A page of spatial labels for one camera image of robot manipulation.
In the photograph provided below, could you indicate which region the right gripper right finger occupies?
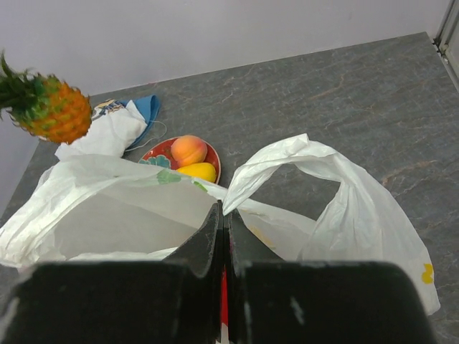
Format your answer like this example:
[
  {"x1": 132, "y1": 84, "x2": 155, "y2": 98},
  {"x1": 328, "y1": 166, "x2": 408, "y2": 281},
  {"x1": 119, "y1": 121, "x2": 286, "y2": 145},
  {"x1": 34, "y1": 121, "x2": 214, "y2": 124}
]
[{"x1": 224, "y1": 211, "x2": 435, "y2": 343}]

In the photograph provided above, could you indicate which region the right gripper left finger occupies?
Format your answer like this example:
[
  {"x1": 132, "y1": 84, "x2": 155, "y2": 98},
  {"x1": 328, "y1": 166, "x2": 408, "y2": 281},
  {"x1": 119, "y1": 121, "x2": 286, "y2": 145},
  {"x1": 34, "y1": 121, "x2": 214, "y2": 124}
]
[{"x1": 1, "y1": 202, "x2": 223, "y2": 343}]

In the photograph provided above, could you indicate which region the red bell pepper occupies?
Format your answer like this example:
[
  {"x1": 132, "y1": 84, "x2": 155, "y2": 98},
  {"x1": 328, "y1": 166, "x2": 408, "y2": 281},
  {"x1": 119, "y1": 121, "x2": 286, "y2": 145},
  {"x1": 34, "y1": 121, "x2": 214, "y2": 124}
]
[{"x1": 220, "y1": 268, "x2": 229, "y2": 326}]

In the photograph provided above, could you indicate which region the white plastic bag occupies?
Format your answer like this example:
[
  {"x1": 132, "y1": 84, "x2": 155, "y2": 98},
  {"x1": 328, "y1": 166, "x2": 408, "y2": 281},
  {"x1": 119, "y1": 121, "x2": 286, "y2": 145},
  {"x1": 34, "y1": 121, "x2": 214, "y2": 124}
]
[{"x1": 1, "y1": 134, "x2": 440, "y2": 314}]

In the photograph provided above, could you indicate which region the orange pineapple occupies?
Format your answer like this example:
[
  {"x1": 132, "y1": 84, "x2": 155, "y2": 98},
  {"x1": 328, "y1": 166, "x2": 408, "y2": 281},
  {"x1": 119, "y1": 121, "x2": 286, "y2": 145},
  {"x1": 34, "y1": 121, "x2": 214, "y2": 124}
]
[{"x1": 1, "y1": 52, "x2": 93, "y2": 144}]

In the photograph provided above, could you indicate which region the yellow mango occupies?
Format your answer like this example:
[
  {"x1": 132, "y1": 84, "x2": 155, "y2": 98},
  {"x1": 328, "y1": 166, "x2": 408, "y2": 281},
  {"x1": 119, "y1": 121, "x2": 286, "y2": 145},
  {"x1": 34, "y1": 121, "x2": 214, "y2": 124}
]
[{"x1": 177, "y1": 162, "x2": 217, "y2": 183}]

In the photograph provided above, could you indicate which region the patterned fruit plate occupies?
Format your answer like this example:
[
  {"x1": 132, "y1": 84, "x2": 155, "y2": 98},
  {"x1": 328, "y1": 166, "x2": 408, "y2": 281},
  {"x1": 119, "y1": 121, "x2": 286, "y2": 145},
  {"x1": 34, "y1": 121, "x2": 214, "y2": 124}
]
[{"x1": 139, "y1": 137, "x2": 221, "y2": 184}]

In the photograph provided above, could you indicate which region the peach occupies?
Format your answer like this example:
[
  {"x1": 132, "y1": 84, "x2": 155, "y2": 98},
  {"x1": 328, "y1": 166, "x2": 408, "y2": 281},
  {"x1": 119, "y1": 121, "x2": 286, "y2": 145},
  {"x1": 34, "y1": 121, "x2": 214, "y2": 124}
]
[{"x1": 171, "y1": 135, "x2": 207, "y2": 167}]

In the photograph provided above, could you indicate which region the white printed t-shirt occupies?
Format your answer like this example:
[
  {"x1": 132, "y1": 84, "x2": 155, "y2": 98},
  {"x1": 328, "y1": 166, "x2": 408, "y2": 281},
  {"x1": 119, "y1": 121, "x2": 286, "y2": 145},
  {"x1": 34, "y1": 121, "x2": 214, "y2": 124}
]
[{"x1": 55, "y1": 95, "x2": 161, "y2": 161}]

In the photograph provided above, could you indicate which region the right aluminium corner post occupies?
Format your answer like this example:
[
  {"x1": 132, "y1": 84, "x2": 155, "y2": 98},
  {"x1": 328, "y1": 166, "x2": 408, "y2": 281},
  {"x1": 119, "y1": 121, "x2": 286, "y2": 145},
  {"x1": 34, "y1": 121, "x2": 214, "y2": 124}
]
[{"x1": 432, "y1": 1, "x2": 458, "y2": 90}]

